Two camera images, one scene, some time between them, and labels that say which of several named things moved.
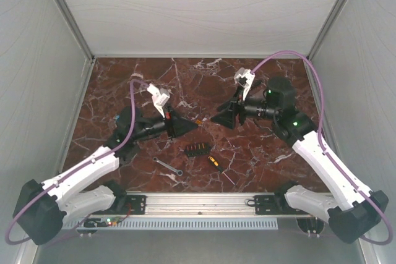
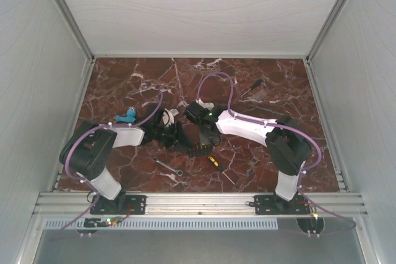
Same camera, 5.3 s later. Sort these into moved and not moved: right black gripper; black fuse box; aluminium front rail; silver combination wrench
Moved: right black gripper
Not moved: black fuse box; silver combination wrench; aluminium front rail
